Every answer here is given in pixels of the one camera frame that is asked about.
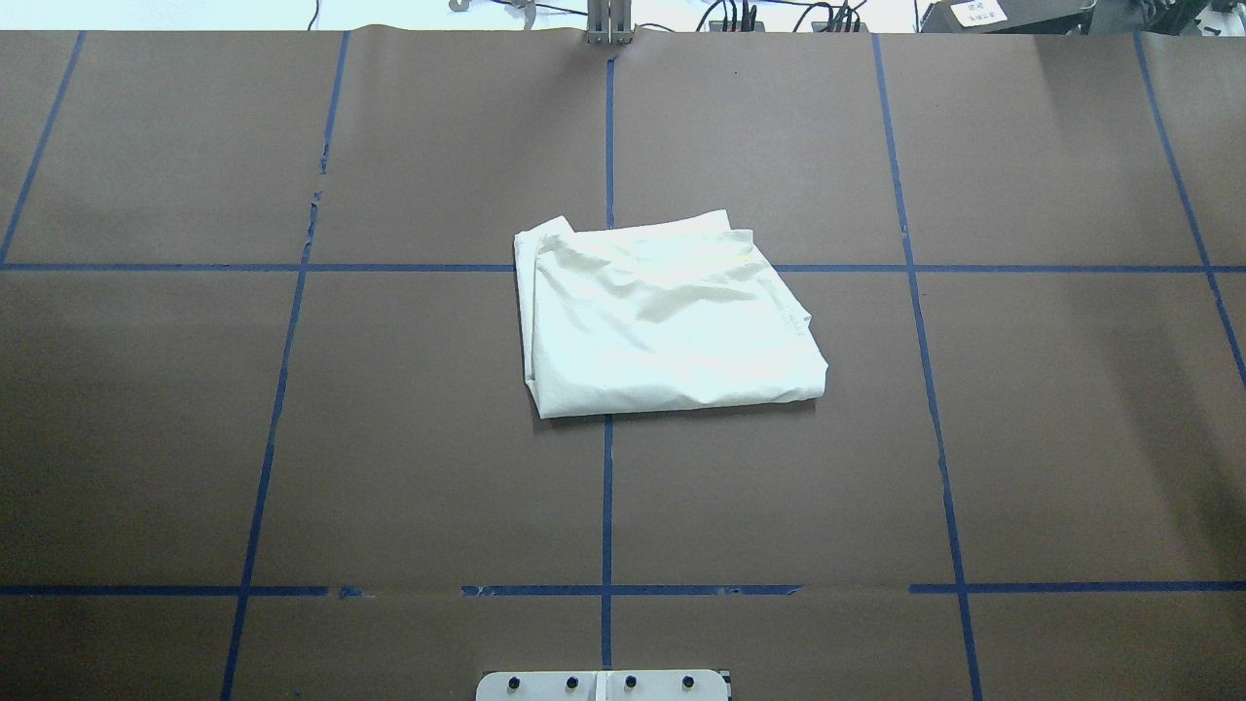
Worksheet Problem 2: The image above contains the black box white label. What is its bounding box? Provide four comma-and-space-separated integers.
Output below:
918, 1, 1096, 35

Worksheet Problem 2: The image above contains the aluminium frame post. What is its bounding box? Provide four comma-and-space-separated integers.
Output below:
586, 0, 635, 46

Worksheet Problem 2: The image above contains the cream long sleeve shirt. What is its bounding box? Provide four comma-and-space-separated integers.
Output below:
513, 209, 829, 420

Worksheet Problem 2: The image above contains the black orange connector strip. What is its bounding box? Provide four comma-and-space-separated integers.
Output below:
695, 1, 868, 34

